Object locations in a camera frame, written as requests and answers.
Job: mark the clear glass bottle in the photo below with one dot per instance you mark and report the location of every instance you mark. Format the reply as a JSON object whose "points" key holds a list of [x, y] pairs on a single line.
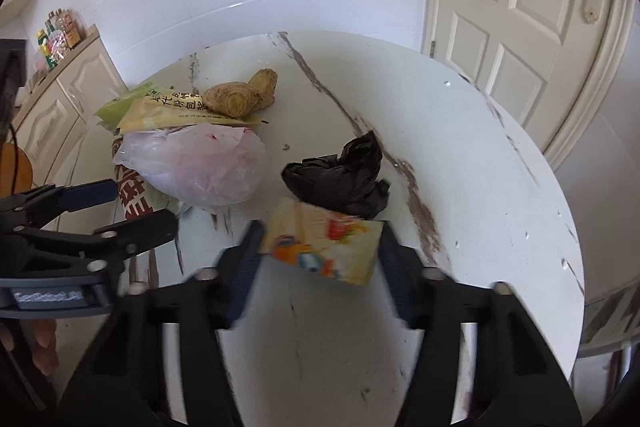
{"points": [[54, 24]]}

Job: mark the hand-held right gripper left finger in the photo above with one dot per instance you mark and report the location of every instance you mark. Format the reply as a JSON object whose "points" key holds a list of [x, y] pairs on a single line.
{"points": [[245, 272]]}

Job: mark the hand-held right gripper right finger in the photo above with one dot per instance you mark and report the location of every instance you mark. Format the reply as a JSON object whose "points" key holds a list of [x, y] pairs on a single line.
{"points": [[395, 279]]}

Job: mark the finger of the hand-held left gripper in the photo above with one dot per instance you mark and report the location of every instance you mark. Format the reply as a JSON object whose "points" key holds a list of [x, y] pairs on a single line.
{"points": [[150, 229], [90, 196]]}

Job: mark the yellow printed packet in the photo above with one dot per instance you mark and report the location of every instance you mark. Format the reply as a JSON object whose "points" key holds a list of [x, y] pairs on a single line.
{"points": [[160, 112]]}

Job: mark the pink plastic bag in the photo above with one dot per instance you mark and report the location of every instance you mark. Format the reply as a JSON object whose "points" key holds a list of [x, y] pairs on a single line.
{"points": [[200, 167]]}

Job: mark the ginger root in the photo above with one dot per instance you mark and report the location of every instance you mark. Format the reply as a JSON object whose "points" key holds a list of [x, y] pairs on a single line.
{"points": [[235, 99]]}

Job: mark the cream panel door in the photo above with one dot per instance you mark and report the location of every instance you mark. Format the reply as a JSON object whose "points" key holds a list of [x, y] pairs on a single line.
{"points": [[525, 57]]}

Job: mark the round white marble table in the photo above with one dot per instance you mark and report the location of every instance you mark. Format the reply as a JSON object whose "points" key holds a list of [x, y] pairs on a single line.
{"points": [[450, 182]]}

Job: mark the person's left hand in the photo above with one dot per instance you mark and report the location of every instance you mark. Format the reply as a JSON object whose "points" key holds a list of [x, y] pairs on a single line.
{"points": [[45, 347]]}

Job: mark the brown wooden chair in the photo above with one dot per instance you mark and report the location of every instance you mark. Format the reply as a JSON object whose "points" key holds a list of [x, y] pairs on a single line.
{"points": [[15, 167]]}

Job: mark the red white seasoning packet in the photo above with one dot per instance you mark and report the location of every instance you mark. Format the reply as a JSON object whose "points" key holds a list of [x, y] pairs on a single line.
{"points": [[60, 44]]}

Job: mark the colourful snack packet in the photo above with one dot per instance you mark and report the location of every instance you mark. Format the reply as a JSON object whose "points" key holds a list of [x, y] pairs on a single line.
{"points": [[325, 247]]}

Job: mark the black plastic bag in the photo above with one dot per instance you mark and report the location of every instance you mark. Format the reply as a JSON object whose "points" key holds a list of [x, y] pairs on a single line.
{"points": [[340, 182]]}

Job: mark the cream kitchen counter cabinet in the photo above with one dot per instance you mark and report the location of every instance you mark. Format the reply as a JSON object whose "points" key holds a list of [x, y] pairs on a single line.
{"points": [[75, 107]]}

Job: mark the green packet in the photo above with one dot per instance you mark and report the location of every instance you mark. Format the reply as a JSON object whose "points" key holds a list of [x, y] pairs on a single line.
{"points": [[117, 111]]}

